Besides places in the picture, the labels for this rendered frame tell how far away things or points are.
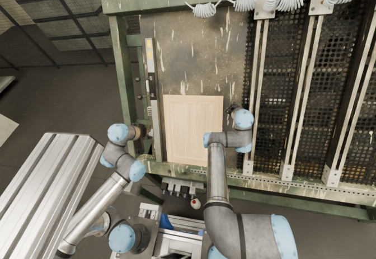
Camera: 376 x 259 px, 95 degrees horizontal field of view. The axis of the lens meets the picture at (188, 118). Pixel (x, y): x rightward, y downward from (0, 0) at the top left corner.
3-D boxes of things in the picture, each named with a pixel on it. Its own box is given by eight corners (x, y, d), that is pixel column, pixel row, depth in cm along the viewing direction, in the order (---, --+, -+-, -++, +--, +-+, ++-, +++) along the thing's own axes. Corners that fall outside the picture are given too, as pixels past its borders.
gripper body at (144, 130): (152, 125, 98) (141, 123, 86) (150, 140, 97) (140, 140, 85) (140, 124, 100) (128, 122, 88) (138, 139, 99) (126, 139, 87)
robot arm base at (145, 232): (145, 257, 98) (139, 258, 90) (122, 251, 102) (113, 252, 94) (153, 226, 106) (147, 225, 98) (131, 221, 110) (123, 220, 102)
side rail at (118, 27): (136, 152, 160) (129, 159, 150) (118, 19, 126) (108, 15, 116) (141, 153, 159) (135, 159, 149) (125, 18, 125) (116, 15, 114)
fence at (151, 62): (158, 159, 149) (156, 161, 145) (147, 38, 119) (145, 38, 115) (163, 159, 148) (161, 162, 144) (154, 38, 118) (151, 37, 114)
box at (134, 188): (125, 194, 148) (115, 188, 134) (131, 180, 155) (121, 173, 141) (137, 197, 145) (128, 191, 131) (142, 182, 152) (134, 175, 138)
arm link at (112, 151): (109, 173, 71) (121, 149, 71) (94, 159, 76) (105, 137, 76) (124, 171, 78) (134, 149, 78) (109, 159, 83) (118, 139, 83)
